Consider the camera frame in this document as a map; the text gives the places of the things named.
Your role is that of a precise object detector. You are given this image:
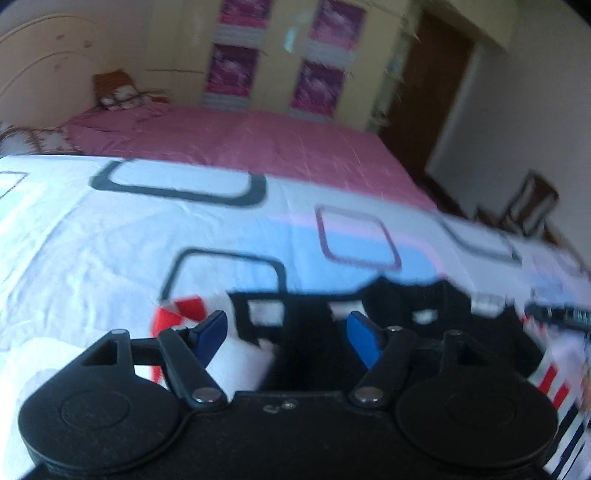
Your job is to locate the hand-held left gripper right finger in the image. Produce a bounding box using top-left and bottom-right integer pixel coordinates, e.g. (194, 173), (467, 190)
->
(347, 311), (491, 409)

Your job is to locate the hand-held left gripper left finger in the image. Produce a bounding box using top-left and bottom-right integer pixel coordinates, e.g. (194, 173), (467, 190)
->
(81, 310), (228, 411)

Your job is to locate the striped cartoon print sweater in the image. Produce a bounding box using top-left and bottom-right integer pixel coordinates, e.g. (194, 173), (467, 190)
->
(150, 274), (591, 480)

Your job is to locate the dark wooden chair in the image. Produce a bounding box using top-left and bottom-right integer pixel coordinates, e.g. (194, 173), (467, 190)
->
(502, 170), (560, 237)

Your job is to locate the white printed bed sheet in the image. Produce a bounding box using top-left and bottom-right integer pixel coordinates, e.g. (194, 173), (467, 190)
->
(0, 154), (591, 480)

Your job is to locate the pink bed sheet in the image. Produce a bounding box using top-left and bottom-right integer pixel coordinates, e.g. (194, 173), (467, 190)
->
(60, 102), (445, 212)

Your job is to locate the brown wooden door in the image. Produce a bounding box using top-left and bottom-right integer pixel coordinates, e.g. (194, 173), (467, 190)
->
(378, 11), (477, 178)

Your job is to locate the orange brown pillow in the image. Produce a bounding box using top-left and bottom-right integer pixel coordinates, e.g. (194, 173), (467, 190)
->
(92, 68), (172, 112)

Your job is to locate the white patterned pillow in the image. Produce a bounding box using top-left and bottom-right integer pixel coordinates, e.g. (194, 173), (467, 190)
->
(0, 122), (78, 156)

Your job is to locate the cream wardrobe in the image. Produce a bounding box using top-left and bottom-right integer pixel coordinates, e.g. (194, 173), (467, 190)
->
(147, 0), (419, 136)

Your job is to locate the cream rounded headboard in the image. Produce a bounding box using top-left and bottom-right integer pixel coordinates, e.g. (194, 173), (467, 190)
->
(0, 13), (155, 132)

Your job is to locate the pink wall poster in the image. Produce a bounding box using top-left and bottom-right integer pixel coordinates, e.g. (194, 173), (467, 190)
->
(287, 59), (346, 121)
(308, 0), (369, 63)
(202, 43), (260, 110)
(218, 0), (272, 42)

